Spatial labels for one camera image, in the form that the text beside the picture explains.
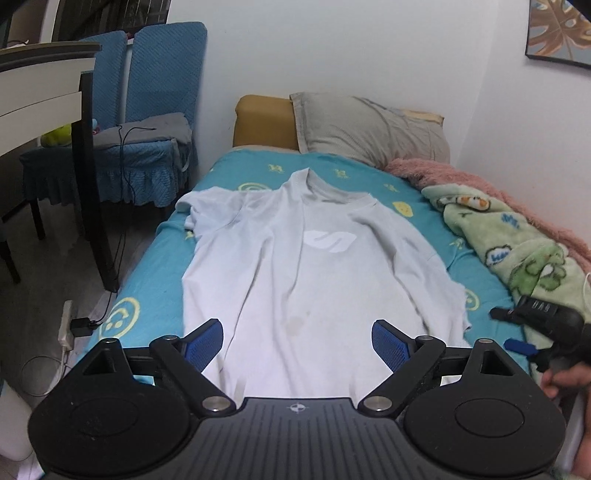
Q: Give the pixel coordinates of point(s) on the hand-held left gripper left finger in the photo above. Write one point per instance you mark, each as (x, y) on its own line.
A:
(206, 344)

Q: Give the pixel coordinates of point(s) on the white desk with black legs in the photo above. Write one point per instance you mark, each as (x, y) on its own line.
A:
(41, 97)

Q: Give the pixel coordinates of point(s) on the blue covered chair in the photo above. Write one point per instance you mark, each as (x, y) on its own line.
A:
(104, 78)
(161, 78)

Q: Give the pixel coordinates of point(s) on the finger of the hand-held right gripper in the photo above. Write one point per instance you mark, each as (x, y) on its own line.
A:
(505, 314)
(518, 346)

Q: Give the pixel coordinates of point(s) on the black charger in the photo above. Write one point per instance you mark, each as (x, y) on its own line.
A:
(81, 326)

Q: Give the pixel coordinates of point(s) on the grey cloth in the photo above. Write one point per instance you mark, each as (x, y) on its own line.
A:
(152, 131)

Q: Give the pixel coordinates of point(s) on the person's right hand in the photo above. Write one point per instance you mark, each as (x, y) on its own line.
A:
(569, 381)

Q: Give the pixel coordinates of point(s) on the green plush toy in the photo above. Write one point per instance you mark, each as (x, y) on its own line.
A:
(57, 134)

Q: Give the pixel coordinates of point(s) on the green printed blanket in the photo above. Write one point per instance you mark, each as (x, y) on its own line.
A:
(517, 244)

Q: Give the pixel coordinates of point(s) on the bed with teal printed sheet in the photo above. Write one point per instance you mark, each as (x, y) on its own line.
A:
(240, 168)

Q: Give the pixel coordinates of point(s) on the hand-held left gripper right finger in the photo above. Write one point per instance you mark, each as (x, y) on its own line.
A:
(389, 344)

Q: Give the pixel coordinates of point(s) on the yellow cushion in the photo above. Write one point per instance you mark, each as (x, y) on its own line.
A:
(263, 122)

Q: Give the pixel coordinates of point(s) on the white power strip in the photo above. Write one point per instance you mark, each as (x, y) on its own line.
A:
(66, 325)

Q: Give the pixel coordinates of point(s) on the leaf print wall picture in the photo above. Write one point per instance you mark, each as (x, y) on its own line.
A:
(556, 32)

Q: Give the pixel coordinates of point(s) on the window grille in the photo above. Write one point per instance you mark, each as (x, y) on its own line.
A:
(106, 14)

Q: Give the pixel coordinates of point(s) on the grey pillow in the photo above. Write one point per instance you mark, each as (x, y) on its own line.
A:
(364, 129)

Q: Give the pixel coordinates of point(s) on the pink fuzzy blanket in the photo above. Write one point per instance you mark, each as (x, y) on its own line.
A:
(485, 180)

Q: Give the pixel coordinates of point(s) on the person's right forearm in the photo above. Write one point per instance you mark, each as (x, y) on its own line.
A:
(584, 434)

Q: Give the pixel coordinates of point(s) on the white t-shirt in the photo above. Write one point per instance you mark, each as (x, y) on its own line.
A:
(286, 277)

